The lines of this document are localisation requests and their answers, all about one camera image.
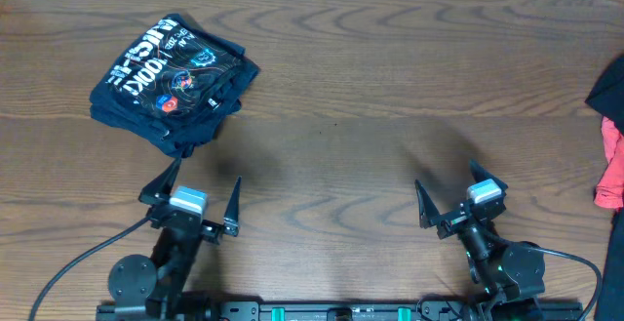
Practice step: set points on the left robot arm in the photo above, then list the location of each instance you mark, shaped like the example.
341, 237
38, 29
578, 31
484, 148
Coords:
152, 288

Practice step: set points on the folded dark blue garment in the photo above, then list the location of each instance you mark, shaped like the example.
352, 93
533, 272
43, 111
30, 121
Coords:
173, 139

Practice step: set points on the black orange patterned sports jersey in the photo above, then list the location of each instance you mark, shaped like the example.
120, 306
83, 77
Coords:
174, 72

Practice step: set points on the red cloth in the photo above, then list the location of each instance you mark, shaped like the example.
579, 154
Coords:
609, 190

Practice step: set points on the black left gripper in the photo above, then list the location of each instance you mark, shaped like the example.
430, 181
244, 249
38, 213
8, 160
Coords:
158, 192

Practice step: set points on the black aluminium mounting rail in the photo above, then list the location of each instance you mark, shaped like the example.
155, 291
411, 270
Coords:
421, 311

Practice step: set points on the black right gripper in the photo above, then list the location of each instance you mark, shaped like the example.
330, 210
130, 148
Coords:
429, 213

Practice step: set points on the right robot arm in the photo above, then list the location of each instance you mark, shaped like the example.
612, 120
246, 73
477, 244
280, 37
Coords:
511, 273

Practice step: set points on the black fabric at right edge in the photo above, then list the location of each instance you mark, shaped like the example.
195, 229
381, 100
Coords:
606, 98

